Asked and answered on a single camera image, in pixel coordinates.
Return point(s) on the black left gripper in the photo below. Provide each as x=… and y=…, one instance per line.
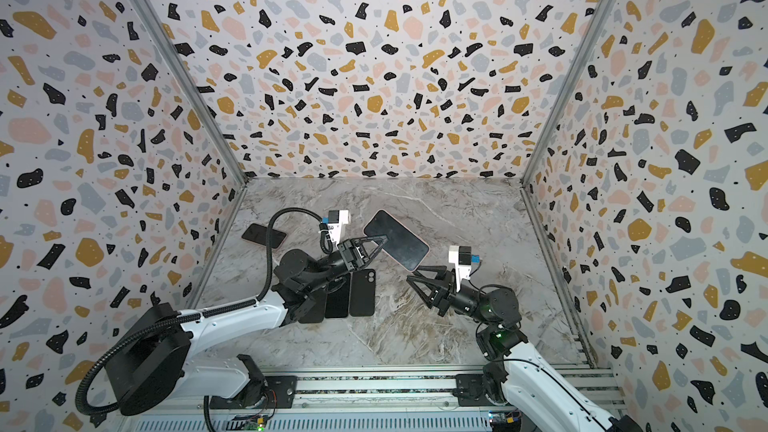
x=353, y=255

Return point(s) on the black phone case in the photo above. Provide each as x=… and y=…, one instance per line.
x=362, y=294
x=315, y=315

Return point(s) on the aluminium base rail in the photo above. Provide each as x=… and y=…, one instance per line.
x=380, y=398

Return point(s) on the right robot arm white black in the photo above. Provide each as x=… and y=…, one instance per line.
x=515, y=372

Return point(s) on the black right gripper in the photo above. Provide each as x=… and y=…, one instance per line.
x=445, y=290

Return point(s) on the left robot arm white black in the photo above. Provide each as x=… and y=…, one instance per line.
x=158, y=356

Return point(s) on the phone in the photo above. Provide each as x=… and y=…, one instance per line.
x=337, y=303
x=261, y=235
x=402, y=245

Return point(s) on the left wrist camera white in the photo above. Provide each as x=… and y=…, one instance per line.
x=333, y=224

